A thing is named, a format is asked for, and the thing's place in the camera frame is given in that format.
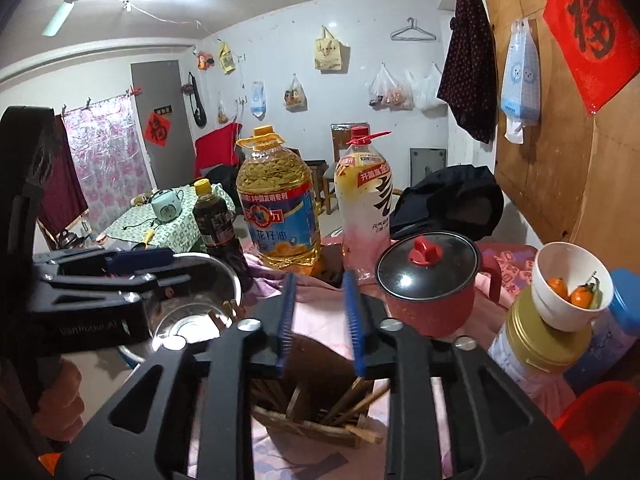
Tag clear plastic bag with food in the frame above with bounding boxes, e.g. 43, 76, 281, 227
366, 62, 416, 112

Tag large red paper poster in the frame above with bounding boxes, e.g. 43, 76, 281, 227
542, 0, 640, 117

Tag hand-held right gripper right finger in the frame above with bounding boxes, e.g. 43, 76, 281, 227
342, 270, 586, 480

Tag dark soy sauce bottle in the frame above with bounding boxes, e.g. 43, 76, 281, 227
192, 178, 252, 292

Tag grey board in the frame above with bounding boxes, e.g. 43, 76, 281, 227
409, 146, 448, 187

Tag wooden chair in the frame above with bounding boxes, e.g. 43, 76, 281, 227
305, 121, 372, 214

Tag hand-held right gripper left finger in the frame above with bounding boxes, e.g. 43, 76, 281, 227
57, 272, 297, 480

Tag red cloth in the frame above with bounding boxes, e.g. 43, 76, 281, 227
193, 121, 244, 172

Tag small blue white bag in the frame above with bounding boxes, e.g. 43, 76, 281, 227
248, 81, 267, 117

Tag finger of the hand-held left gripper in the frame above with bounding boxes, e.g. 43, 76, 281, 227
35, 248, 176, 277
49, 274, 177, 307

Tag maroon cloth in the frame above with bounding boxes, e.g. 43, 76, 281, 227
36, 114, 91, 239

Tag yellow hanging bag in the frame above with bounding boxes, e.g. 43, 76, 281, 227
218, 41, 237, 76

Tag red cooking pot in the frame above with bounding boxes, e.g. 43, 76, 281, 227
374, 231, 502, 339

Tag side table with green cloth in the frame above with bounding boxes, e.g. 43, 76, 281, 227
101, 182, 237, 257

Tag stainless steel bowl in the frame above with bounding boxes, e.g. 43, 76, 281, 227
117, 254, 244, 367

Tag mint green cooker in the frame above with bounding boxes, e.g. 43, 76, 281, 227
149, 186, 184, 224

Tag blue-lidded plastic jar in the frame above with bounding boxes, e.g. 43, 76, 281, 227
561, 267, 640, 397

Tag red plastic basin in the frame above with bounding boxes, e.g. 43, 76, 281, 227
551, 381, 640, 472

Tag black hanging bag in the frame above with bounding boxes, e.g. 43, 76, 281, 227
180, 71, 208, 129

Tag blue and white plastic bag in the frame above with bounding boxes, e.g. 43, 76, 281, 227
499, 18, 543, 146

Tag person's left hand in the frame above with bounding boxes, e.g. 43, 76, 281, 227
31, 359, 84, 443

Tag bundle of wooden chopsticks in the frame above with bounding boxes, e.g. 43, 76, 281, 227
250, 376, 392, 446

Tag wire clothes hanger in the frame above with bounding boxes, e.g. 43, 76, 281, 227
389, 16, 438, 43

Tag pink floral curtain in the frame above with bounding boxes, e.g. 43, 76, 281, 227
61, 91, 152, 212

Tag white ceramic bowl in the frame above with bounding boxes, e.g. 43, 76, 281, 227
530, 241, 614, 333

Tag grey door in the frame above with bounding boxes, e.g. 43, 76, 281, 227
130, 56, 194, 197

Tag metal kettle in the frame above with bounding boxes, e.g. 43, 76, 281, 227
56, 229, 84, 252

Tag large cooking oil bottle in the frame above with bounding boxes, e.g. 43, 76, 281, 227
234, 125, 323, 278

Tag plywood wardrobe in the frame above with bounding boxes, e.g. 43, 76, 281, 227
471, 0, 640, 263

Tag dark dotted garment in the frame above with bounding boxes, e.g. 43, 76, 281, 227
436, 0, 498, 145

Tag small bag with food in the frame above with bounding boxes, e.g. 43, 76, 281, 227
283, 73, 308, 112

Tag pink floral tablecloth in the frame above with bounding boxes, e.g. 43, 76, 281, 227
120, 240, 581, 480

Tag brown wooden chopstick holder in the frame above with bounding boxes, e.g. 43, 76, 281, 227
249, 335, 392, 450

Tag beige tote bag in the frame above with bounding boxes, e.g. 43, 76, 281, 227
313, 25, 346, 72

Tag gold-lidded milk powder can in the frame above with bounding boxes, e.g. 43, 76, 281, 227
486, 289, 594, 387

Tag small red door poster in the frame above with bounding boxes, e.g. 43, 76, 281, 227
144, 111, 172, 148

